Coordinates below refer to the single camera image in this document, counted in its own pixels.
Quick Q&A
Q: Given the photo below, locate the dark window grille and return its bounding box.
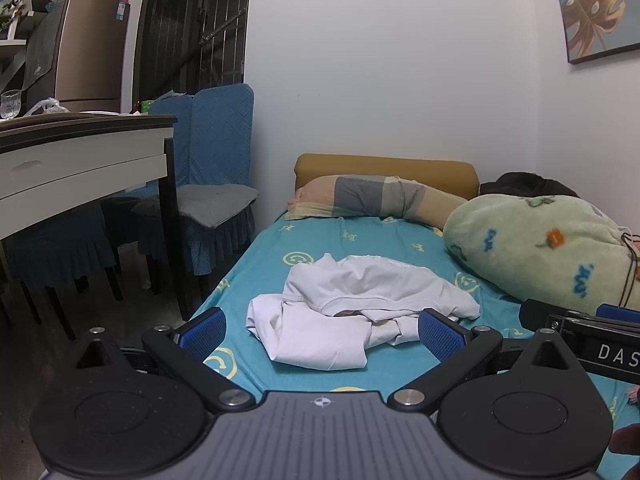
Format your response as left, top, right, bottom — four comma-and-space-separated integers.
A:
135, 0, 253, 106

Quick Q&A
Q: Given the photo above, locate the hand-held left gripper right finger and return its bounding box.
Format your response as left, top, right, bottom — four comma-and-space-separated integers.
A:
387, 309, 581, 413

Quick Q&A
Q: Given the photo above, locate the grey seat cushion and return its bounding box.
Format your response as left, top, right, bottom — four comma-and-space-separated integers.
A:
131, 183, 260, 228

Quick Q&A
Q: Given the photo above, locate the green printed plush blanket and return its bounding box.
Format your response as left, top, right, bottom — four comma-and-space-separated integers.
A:
442, 194, 640, 313

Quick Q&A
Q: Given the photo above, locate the blue covered chair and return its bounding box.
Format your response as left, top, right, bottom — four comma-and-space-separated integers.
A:
148, 92, 195, 191
4, 200, 126, 341
137, 85, 261, 311

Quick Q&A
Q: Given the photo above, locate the white table with dark top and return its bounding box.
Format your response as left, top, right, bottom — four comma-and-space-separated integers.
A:
0, 112, 180, 321

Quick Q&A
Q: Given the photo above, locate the brown cord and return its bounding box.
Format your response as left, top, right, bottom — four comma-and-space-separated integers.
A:
619, 230, 640, 307

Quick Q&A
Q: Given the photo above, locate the clear drinking glass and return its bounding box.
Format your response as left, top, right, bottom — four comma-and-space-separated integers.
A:
0, 89, 23, 121

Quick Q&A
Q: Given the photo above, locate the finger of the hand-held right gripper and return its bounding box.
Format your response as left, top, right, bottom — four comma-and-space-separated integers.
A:
518, 299, 601, 333
595, 303, 640, 323

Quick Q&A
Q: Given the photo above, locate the patchwork pillow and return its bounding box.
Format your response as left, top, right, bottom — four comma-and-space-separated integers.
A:
285, 175, 468, 233

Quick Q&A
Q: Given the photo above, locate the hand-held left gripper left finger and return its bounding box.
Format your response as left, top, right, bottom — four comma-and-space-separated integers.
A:
65, 306, 257, 411

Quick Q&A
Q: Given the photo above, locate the grey refrigerator cover cloth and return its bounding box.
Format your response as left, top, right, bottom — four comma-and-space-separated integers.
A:
22, 0, 68, 93

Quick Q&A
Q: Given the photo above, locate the dark cloth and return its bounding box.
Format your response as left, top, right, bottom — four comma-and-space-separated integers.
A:
480, 172, 581, 198

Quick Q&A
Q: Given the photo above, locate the white plastic bag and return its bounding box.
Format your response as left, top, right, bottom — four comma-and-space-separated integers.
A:
25, 97, 71, 116

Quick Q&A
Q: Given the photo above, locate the white garment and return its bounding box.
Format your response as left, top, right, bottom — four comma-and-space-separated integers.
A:
246, 253, 482, 372

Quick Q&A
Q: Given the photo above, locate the bed with teal printed sheet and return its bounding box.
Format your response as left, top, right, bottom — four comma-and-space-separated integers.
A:
187, 212, 640, 480

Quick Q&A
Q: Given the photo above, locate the bronze refrigerator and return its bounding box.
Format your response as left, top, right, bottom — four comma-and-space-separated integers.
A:
25, 0, 132, 113

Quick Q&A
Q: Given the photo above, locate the leaf wall painting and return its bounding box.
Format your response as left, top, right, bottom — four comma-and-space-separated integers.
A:
549, 0, 640, 65

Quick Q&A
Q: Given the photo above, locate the tan padded headboard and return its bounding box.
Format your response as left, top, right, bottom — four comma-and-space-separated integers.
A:
293, 154, 481, 201

